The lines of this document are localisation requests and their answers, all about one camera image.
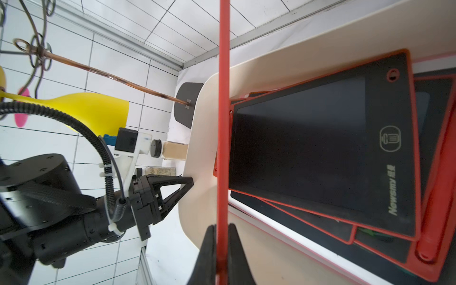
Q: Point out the metal cup holder stand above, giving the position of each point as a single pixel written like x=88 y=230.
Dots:
x=42 y=58

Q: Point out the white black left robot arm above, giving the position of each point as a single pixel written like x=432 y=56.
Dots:
x=46 y=218

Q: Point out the red writing tablet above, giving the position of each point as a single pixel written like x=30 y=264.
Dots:
x=344 y=146
x=432 y=259
x=223 y=146

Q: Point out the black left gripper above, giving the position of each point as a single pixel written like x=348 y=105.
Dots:
x=149 y=207

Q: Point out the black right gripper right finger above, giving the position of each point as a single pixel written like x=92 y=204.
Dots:
x=239 y=272

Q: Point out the glass jar with beige contents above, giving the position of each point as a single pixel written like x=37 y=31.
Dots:
x=168 y=150

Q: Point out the pink plastic goblet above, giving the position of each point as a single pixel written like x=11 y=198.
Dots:
x=21 y=119

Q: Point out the glass jar with grey contents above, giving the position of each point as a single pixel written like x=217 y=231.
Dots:
x=163 y=171

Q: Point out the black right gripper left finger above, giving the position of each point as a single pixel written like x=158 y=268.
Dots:
x=204 y=272

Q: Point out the cream plastic storage box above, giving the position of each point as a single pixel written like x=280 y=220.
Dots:
x=344 y=35

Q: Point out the yellow plastic goblet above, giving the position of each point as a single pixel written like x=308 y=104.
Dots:
x=102 y=114

